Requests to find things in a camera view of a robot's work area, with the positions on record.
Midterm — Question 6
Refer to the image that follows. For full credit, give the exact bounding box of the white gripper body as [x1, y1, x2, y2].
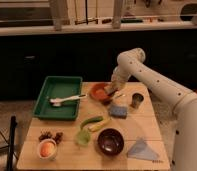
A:
[110, 67, 127, 91]

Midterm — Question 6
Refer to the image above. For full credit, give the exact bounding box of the tan eraser block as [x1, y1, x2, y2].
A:
[104, 85, 116, 96]

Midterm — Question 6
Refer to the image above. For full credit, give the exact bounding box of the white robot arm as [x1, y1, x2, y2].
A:
[111, 48, 197, 171]

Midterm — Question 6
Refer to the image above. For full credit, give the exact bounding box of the red bowl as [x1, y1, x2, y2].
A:
[90, 82, 112, 103]

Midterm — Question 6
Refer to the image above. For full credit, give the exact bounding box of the dark brown bowl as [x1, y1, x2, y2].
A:
[97, 128, 124, 156]

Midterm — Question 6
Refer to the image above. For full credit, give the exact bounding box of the small metal utensil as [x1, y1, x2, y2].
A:
[113, 94, 125, 100]

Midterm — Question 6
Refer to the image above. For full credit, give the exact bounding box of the small metal cup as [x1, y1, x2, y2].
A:
[131, 93, 144, 109]

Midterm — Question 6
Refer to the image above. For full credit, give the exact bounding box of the blue sponge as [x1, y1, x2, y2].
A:
[109, 105, 127, 118]

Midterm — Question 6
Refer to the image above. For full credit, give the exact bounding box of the green chili pepper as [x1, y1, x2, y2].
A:
[80, 116, 103, 129]

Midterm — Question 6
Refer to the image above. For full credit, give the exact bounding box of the wooden table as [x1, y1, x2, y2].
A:
[17, 82, 170, 171]

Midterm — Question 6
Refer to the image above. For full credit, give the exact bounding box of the yellow banana toy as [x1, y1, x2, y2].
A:
[88, 118, 111, 132]

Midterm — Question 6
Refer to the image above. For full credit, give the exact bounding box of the green plastic tray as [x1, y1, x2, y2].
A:
[33, 76, 82, 121]

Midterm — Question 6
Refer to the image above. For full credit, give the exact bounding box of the white brush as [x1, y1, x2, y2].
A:
[49, 94, 86, 107]

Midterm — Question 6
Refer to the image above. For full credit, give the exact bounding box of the folded blue-grey cloth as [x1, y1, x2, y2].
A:
[127, 138, 159, 161]

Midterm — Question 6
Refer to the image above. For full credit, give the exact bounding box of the brown dried fruit cluster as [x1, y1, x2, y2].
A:
[39, 131, 63, 144]

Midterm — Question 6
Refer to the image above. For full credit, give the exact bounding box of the white cup with orange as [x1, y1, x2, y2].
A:
[37, 139, 57, 160]

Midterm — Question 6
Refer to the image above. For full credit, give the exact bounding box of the black chair frame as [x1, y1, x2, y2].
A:
[0, 116, 17, 171]

